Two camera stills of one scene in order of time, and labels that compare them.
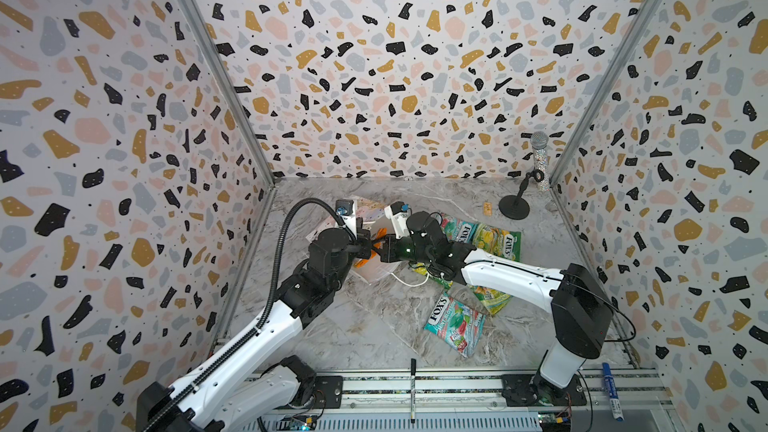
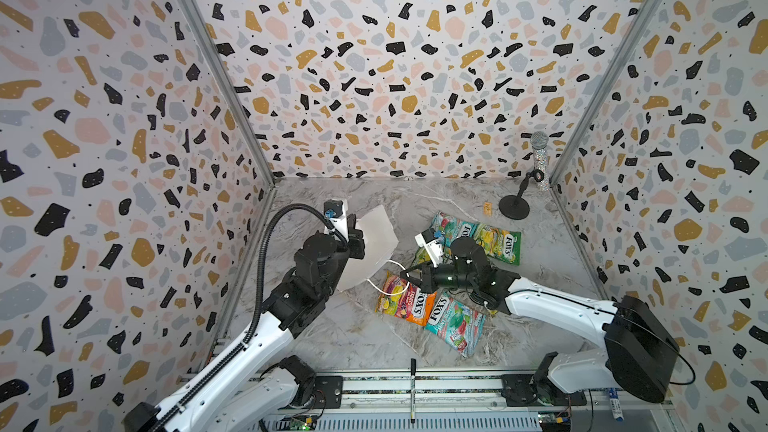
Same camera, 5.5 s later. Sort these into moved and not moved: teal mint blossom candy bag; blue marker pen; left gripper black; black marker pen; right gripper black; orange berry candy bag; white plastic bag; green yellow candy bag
Moved: orange berry candy bag; white plastic bag; right gripper black
Not moved: blue marker pen; green yellow candy bag; teal mint blossom candy bag; black marker pen; left gripper black
